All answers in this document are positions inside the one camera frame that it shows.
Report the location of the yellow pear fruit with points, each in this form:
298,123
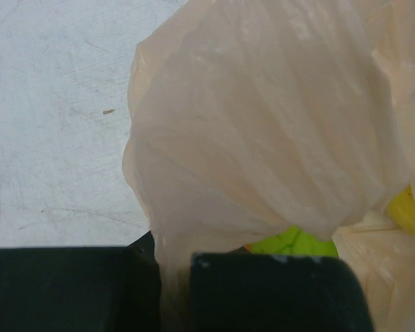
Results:
401,210

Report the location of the green fruit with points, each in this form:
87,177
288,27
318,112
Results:
293,241

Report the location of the orange plastic bag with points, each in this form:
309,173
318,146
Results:
250,117

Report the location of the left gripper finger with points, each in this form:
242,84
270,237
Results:
142,251

